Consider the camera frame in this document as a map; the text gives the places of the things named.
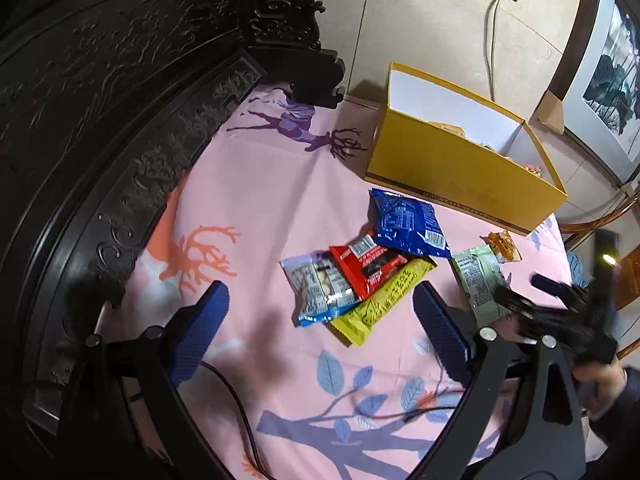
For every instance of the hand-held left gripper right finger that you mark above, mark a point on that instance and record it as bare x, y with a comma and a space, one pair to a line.
440, 330

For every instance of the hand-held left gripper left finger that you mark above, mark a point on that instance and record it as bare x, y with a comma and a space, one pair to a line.
200, 330

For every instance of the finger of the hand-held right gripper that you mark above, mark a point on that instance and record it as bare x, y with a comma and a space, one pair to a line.
510, 300
552, 286

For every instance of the green snack packet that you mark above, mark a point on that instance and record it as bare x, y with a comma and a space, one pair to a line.
477, 275

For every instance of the yellow cardboard box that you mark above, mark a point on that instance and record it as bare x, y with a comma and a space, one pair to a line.
450, 185

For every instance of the round cake snack packet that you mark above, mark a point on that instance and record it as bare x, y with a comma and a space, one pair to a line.
445, 128

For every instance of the person's right forearm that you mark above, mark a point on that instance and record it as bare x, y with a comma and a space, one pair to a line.
622, 420

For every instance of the person's right hand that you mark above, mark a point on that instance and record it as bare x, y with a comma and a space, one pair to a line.
600, 382

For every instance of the blue cloth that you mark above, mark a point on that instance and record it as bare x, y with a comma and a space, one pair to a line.
576, 267

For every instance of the small orange snack packet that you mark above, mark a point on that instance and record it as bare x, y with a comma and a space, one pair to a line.
502, 247

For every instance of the yellow snack packet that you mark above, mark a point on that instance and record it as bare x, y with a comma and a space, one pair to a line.
380, 305

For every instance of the red snack packet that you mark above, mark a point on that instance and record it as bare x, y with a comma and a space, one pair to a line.
370, 270

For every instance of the silver blue snack packet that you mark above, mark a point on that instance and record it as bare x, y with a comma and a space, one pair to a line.
315, 285

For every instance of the pink printed sheet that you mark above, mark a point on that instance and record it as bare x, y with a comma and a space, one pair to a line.
260, 185

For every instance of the cardboard corner protector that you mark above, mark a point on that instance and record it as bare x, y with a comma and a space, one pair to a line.
549, 110

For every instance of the framed landscape painting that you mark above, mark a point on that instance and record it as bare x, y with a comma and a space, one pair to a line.
610, 75

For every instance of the dark carved wooden furniture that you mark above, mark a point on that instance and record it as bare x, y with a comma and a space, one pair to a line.
100, 110

